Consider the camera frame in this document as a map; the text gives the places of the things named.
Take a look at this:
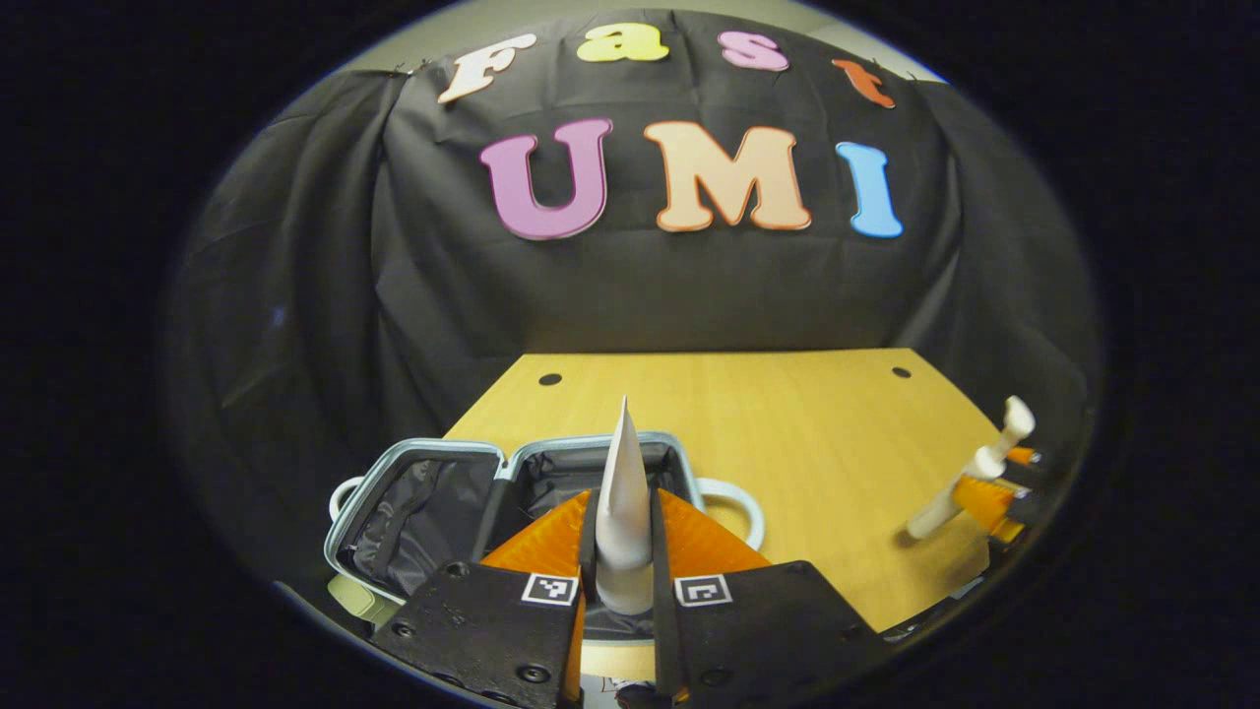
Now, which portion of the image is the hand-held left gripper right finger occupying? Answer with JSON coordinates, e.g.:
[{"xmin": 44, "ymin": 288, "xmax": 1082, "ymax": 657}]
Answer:
[{"xmin": 650, "ymin": 487, "xmax": 882, "ymax": 709}]

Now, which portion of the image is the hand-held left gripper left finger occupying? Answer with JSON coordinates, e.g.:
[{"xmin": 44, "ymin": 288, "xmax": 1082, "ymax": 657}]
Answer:
[{"xmin": 369, "ymin": 489, "xmax": 599, "ymax": 709}]

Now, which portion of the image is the slim white capped skin care tube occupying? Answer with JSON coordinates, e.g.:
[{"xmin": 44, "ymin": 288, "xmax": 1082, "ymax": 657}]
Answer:
[{"xmin": 905, "ymin": 396, "xmax": 1037, "ymax": 541}]

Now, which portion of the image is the light blue suitcase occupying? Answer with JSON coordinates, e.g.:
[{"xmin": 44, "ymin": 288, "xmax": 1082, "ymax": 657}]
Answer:
[{"xmin": 325, "ymin": 430, "xmax": 766, "ymax": 641}]

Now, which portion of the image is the black backdrop cloth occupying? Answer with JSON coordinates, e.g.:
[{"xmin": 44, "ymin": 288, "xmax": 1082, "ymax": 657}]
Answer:
[{"xmin": 162, "ymin": 10, "xmax": 1103, "ymax": 602}]

